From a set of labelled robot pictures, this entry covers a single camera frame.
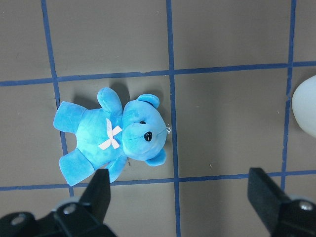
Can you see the blue teddy bear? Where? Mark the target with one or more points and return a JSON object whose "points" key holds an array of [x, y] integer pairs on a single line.
{"points": [[110, 135]]}

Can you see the white trash can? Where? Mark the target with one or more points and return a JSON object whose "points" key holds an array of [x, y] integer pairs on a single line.
{"points": [[304, 106]]}

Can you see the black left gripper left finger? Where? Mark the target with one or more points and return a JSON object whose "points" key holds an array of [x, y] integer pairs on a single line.
{"points": [[94, 202]]}

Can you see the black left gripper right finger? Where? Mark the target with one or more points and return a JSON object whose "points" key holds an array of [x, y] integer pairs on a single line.
{"points": [[266, 197]]}

